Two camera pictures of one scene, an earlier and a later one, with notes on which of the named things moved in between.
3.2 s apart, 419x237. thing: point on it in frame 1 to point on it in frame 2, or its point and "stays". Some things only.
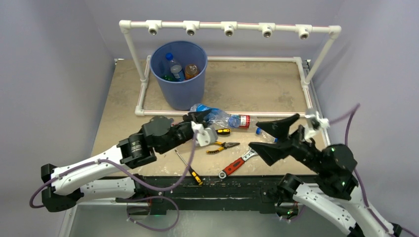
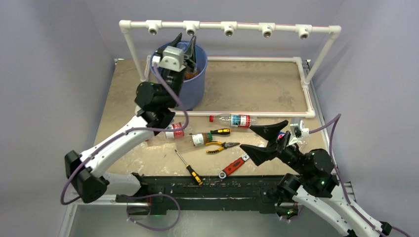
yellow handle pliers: x=224 y=145 stays
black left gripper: x=197 y=117 to x=189 y=58
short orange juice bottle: x=191 y=71 stays
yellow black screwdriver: x=197 y=177 stays
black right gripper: x=269 y=151 to x=258 y=153
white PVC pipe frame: x=192 y=28 stays
